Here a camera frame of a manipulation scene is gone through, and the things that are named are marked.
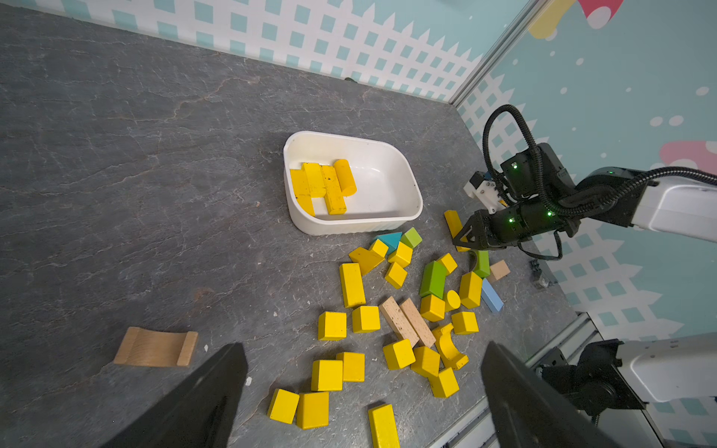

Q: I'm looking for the light blue block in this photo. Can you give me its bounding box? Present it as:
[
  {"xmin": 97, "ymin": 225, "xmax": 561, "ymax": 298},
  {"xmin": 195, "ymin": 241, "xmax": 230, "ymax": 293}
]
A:
[{"xmin": 482, "ymin": 279, "xmax": 504, "ymax": 314}]

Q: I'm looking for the teal triangular block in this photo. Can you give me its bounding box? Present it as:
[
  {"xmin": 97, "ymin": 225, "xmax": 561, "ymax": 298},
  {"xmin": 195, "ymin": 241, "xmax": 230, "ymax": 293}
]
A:
[{"xmin": 375, "ymin": 231, "xmax": 403, "ymax": 254}]

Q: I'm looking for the right natural wooden plank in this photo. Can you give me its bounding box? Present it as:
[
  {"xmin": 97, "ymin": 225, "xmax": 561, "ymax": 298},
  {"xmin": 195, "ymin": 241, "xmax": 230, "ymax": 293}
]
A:
[{"xmin": 400, "ymin": 299, "xmax": 436, "ymax": 347}]

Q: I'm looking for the green rectangular block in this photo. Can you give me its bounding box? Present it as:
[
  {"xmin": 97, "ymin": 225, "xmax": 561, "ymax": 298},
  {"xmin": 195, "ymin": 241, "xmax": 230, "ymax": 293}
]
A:
[{"xmin": 472, "ymin": 250, "xmax": 491, "ymax": 279}]

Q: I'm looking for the large yellow front block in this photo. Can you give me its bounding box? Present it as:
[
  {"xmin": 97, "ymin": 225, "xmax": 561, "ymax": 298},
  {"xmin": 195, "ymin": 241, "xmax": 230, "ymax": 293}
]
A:
[{"xmin": 368, "ymin": 404, "xmax": 401, "ymax": 448}]

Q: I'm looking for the wooden arch block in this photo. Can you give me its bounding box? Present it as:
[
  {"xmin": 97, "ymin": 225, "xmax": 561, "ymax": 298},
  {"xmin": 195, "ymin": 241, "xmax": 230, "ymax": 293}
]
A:
[{"xmin": 113, "ymin": 327, "xmax": 199, "ymax": 368}]

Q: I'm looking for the yellow plank block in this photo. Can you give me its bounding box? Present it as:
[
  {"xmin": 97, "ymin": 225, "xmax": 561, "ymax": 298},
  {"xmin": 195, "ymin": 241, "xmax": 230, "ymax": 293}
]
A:
[{"xmin": 302, "ymin": 162, "xmax": 326, "ymax": 198}]

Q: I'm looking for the natural wooden plank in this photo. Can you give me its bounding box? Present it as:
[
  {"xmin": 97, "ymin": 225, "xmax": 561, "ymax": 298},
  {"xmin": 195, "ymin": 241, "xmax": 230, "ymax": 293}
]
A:
[
  {"xmin": 379, "ymin": 297, "xmax": 419, "ymax": 347},
  {"xmin": 400, "ymin": 299, "xmax": 436, "ymax": 347}
]

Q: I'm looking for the yellow cube block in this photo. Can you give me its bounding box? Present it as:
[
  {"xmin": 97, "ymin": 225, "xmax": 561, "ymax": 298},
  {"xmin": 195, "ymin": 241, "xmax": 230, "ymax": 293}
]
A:
[{"xmin": 351, "ymin": 305, "xmax": 381, "ymax": 333}]

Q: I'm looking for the left natural wooden plank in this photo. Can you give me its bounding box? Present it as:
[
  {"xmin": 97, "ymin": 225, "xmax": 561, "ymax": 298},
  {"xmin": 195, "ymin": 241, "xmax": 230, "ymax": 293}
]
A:
[{"xmin": 379, "ymin": 297, "xmax": 419, "ymax": 347}]

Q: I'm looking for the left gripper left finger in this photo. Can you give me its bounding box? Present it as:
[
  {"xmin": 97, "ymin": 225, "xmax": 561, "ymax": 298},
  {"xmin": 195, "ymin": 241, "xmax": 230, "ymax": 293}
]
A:
[{"xmin": 105, "ymin": 343, "xmax": 248, "ymax": 447}]

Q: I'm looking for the small grey metal clip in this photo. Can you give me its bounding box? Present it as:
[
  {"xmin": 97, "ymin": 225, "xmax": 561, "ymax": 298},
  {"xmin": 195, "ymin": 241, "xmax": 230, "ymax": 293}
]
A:
[{"xmin": 530, "ymin": 259, "xmax": 555, "ymax": 289}]

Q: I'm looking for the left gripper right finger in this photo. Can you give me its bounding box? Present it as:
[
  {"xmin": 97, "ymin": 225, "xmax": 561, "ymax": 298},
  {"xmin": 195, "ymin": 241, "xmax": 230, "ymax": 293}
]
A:
[{"xmin": 481, "ymin": 342, "xmax": 618, "ymax": 447}]

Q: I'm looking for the yellow upright rectangular block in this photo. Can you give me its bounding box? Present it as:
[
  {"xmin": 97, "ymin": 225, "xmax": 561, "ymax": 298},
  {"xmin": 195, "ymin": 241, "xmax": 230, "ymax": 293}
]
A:
[{"xmin": 339, "ymin": 263, "xmax": 366, "ymax": 308}]

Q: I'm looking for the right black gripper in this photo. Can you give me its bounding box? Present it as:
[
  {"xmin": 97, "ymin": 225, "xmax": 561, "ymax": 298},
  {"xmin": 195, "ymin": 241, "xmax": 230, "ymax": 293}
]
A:
[{"xmin": 452, "ymin": 198, "xmax": 580, "ymax": 249}]

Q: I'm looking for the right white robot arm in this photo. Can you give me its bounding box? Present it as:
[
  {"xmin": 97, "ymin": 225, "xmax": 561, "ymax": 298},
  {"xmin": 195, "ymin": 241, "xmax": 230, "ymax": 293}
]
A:
[{"xmin": 453, "ymin": 105, "xmax": 716, "ymax": 418}]

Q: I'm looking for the yellow arch block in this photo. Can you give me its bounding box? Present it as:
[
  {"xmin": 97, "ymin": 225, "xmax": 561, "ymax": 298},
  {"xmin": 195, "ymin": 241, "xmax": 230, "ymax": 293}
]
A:
[{"xmin": 431, "ymin": 323, "xmax": 469, "ymax": 371}]

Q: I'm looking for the white plastic tub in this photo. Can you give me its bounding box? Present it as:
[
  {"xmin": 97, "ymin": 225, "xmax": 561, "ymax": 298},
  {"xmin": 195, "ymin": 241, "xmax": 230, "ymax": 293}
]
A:
[{"xmin": 282, "ymin": 131, "xmax": 424, "ymax": 237}]

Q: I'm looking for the yellow round disc block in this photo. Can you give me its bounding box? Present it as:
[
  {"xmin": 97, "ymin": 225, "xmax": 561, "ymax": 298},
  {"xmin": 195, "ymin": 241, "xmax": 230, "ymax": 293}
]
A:
[{"xmin": 444, "ymin": 289, "xmax": 461, "ymax": 312}]

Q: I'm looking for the tan wooden cube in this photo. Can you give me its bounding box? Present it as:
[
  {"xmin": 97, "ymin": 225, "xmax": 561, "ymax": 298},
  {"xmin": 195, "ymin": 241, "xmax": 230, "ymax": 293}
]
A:
[{"xmin": 487, "ymin": 261, "xmax": 511, "ymax": 283}]

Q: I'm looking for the small green cube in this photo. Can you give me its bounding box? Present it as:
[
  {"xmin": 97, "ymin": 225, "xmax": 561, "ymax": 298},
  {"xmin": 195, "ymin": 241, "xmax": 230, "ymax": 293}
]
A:
[{"xmin": 401, "ymin": 228, "xmax": 423, "ymax": 249}]

